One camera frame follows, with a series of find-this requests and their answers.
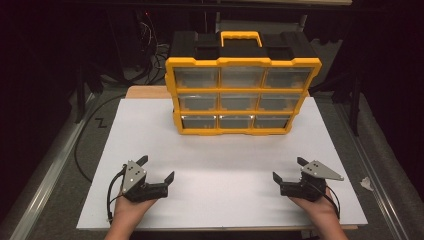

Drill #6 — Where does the bundle of black cables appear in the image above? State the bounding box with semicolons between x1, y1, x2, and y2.
132;11;172;86

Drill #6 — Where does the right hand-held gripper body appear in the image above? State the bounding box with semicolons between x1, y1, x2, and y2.
279;160;345;203

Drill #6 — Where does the metal floor rail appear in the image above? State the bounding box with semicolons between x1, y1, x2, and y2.
5;92;97;240
334;101;418;240

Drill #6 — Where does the crumpled white paper scrap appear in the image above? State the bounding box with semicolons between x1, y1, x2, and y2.
359;176;375;192

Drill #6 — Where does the person's left hand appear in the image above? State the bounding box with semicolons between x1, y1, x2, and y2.
113;193;158;222

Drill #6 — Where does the long black floor cable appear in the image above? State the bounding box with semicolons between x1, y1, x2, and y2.
73;93;128;184

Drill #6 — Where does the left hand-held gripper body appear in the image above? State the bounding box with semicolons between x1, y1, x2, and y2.
120;160;169;203

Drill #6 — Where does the white board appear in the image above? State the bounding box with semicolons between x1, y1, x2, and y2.
76;96;369;231

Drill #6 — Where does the grey box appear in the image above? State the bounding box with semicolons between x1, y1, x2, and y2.
214;12;308;35

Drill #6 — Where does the black metal stand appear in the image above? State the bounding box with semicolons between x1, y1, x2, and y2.
73;61;105;125

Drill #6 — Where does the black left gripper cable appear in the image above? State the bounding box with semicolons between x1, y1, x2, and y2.
106;165;128;224

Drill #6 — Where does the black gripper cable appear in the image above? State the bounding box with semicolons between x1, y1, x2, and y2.
320;190;342;220
106;165;128;224

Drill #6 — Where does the person's right hand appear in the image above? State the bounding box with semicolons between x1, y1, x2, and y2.
288;187;340;222

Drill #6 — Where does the set of clear plastic drawers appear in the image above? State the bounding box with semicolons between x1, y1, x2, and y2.
173;66;314;130

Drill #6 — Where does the yellow black drawer organizer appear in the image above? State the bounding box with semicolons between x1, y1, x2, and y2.
164;30;323;137

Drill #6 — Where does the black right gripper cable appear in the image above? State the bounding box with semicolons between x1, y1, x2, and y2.
320;190;342;220

